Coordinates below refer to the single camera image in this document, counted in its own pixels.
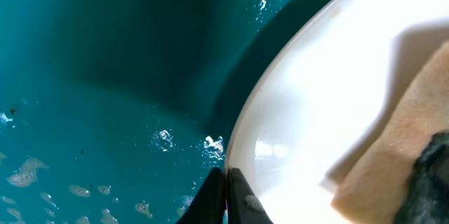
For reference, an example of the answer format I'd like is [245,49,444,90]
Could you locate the green and yellow sponge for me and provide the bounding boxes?
[331,42,448,223]

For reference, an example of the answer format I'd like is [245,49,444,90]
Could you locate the teal plastic tray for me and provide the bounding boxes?
[1,0,330,223]

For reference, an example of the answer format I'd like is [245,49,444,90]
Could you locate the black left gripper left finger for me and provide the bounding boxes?
[176,167,226,224]

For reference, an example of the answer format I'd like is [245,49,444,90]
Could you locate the white plate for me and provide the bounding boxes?
[225,0,448,223]

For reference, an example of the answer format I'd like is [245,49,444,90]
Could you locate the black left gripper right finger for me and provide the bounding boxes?
[227,168,273,224]

